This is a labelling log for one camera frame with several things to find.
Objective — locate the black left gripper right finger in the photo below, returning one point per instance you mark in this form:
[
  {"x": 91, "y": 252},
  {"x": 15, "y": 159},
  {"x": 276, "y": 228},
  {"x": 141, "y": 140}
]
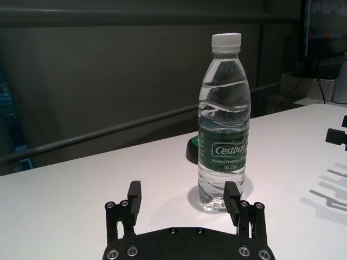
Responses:
[{"x": 230, "y": 200}]

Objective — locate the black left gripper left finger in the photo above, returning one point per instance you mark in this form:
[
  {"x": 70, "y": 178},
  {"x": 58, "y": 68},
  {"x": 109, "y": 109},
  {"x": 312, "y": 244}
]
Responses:
[{"x": 134, "y": 205}]

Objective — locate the clear Cestbon water bottle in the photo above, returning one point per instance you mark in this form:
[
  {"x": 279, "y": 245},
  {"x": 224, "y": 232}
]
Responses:
[{"x": 223, "y": 108}]

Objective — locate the white flask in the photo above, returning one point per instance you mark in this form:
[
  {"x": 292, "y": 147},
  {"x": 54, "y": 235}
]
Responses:
[{"x": 341, "y": 81}]

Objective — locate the white rectangular box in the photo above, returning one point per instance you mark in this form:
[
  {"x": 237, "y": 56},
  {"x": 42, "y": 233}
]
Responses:
[{"x": 303, "y": 86}]

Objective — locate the green YES push button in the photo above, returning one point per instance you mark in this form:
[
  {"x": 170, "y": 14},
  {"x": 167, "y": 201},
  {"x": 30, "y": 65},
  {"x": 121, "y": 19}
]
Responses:
[{"x": 192, "y": 151}]

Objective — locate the dark computer monitor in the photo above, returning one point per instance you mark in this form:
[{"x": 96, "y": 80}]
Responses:
[{"x": 325, "y": 27}]

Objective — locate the blue metal shelf upright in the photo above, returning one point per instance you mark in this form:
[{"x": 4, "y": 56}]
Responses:
[{"x": 11, "y": 122}]

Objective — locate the grey horizontal metal rail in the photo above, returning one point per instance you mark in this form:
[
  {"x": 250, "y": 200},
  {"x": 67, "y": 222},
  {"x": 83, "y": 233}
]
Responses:
[{"x": 108, "y": 129}]

